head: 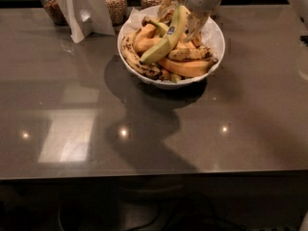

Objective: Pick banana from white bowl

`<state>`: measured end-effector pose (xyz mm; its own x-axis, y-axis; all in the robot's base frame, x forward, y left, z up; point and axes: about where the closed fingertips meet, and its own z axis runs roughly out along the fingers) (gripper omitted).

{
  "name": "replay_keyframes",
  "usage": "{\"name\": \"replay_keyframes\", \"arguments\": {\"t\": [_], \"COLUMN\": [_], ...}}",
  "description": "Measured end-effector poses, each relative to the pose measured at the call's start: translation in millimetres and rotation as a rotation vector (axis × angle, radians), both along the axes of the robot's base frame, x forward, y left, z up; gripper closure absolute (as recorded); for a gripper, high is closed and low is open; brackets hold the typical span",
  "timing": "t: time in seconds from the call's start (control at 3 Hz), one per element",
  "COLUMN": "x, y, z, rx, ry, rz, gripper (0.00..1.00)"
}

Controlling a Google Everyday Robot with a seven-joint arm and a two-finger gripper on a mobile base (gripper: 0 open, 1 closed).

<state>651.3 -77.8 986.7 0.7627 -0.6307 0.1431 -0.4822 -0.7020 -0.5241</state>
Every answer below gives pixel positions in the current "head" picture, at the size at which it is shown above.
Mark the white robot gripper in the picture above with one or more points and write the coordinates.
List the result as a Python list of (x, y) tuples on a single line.
[(200, 12)]

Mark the green-yellow banana with sticker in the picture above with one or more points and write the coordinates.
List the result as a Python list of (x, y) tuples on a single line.
[(169, 40)]

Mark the spotted banana at back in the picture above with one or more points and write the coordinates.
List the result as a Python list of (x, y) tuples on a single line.
[(197, 39)]

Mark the spotted banana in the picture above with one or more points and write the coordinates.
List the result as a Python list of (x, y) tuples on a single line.
[(127, 50), (197, 39), (190, 54)]

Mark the white paper bowl liner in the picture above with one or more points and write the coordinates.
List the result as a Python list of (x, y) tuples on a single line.
[(213, 32)]

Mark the orange banana at left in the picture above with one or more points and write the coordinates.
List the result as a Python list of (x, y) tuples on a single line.
[(148, 35)]

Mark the orange banana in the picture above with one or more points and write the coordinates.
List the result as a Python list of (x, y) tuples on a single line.
[(148, 35), (189, 68)]

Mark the spotted banana centre right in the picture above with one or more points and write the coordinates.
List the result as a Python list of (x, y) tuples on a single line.
[(190, 54)]

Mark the orange banana front right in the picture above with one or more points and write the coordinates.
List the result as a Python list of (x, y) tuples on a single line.
[(189, 68)]

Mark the spotted banana front left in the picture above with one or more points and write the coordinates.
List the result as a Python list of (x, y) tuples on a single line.
[(127, 50)]

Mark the white ceramic bowl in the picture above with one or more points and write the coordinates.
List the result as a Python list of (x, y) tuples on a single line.
[(171, 81)]

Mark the glass jar far right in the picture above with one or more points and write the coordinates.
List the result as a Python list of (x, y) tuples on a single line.
[(214, 11)]

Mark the glass jar of grains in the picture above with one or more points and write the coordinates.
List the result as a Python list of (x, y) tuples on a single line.
[(117, 10)]

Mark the white folded paper stand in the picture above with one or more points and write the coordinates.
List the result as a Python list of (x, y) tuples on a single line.
[(85, 17)]

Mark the glass jar far left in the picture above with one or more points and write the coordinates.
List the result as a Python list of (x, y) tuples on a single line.
[(53, 10)]

